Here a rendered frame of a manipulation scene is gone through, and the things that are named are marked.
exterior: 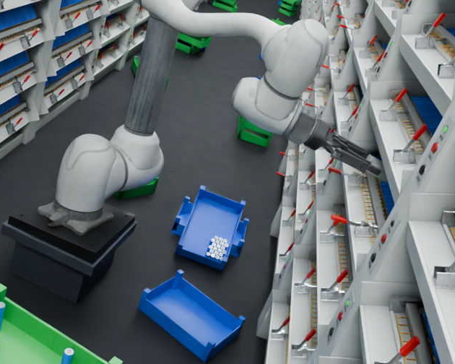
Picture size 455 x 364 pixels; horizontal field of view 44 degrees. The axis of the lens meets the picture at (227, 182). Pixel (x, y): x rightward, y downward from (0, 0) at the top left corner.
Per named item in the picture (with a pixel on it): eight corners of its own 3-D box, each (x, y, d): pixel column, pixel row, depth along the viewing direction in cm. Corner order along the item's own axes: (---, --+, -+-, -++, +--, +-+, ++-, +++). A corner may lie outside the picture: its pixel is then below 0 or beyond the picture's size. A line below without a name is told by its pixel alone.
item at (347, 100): (339, 159, 175) (341, 116, 169) (333, 102, 229) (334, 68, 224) (406, 159, 172) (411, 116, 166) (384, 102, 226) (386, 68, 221)
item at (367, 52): (365, 104, 167) (368, 58, 161) (352, 58, 221) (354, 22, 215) (437, 104, 164) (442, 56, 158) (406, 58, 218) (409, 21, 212)
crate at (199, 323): (136, 308, 189) (143, 289, 186) (174, 285, 206) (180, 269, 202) (204, 362, 178) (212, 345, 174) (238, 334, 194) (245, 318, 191)
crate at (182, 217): (170, 232, 234) (175, 217, 231) (180, 210, 253) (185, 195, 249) (237, 257, 235) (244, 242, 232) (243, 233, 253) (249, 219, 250)
